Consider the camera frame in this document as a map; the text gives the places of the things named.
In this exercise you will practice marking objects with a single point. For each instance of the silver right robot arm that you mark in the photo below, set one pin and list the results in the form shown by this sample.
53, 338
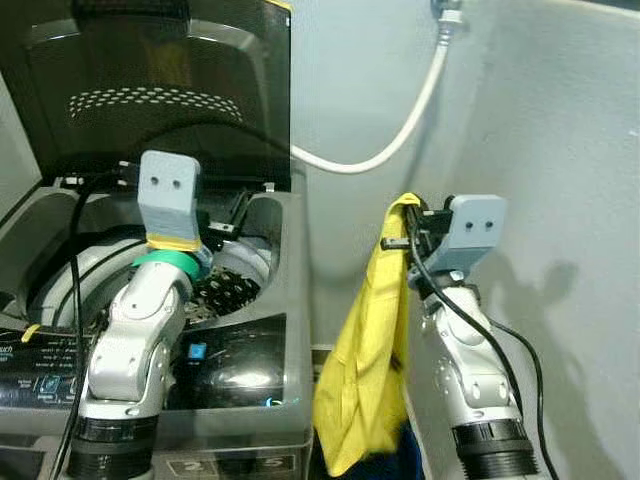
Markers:
480, 380

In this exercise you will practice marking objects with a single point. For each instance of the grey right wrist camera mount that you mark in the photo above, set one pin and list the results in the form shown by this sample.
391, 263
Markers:
475, 230

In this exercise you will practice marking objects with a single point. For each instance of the yellow sticker strip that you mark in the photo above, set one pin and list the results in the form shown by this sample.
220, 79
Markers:
31, 333

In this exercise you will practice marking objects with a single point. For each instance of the black washer control panel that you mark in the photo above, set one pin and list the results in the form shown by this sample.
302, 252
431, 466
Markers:
240, 360

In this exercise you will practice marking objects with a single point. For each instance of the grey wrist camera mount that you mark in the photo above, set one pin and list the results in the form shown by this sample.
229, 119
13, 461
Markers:
168, 200
475, 230

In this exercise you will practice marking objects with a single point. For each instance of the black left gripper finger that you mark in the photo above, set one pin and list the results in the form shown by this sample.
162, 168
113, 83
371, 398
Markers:
243, 207

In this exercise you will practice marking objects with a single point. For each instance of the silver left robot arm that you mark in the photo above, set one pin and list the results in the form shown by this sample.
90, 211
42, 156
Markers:
130, 340

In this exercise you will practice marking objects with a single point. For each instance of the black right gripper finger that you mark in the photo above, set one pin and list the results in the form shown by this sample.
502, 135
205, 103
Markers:
394, 244
433, 212

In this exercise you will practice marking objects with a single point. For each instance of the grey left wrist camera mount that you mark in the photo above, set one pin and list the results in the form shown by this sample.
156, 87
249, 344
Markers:
168, 200

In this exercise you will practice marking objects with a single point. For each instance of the yellow cloth garment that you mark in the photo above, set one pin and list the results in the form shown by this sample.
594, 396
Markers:
365, 350

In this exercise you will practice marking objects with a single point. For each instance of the perforated steel washer drum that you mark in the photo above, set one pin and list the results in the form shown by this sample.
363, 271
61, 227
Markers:
228, 292

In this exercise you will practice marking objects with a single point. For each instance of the dark translucent washer lid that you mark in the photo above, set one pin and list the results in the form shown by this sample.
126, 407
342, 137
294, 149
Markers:
150, 70

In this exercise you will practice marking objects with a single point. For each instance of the grey top-load washing machine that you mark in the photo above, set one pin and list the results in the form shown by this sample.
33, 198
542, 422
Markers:
295, 300

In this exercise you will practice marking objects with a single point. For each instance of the yellow tag on lid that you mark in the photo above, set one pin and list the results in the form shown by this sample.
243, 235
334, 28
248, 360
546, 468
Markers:
278, 5

